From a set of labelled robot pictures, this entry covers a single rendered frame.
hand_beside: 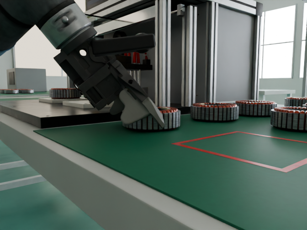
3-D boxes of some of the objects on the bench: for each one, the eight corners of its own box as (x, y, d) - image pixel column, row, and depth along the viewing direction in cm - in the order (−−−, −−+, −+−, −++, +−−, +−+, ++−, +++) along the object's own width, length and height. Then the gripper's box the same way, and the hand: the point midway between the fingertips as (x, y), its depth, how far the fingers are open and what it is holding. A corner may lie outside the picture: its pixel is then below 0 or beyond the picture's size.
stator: (129, 133, 45) (129, 112, 44) (117, 124, 55) (117, 106, 55) (190, 130, 48) (190, 109, 48) (167, 122, 59) (168, 105, 58)
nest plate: (83, 108, 70) (83, 103, 70) (62, 105, 81) (62, 101, 81) (130, 105, 79) (130, 101, 79) (106, 102, 91) (105, 99, 91)
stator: (239, 117, 67) (239, 102, 67) (237, 123, 56) (238, 106, 56) (194, 115, 71) (194, 101, 70) (186, 121, 60) (186, 104, 60)
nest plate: (52, 103, 88) (52, 99, 88) (38, 101, 100) (38, 97, 100) (93, 101, 98) (93, 98, 98) (76, 99, 109) (76, 96, 109)
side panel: (209, 112, 80) (212, 1, 76) (201, 112, 82) (203, 3, 79) (258, 107, 98) (262, 17, 94) (250, 107, 100) (254, 18, 96)
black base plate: (40, 128, 51) (40, 117, 51) (-11, 107, 101) (-12, 101, 100) (201, 112, 81) (202, 105, 81) (100, 101, 130) (100, 97, 130)
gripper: (54, 60, 54) (115, 133, 60) (49, 51, 35) (139, 157, 41) (87, 35, 55) (144, 108, 61) (100, 13, 37) (179, 121, 43)
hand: (153, 118), depth 52 cm, fingers open, 14 cm apart
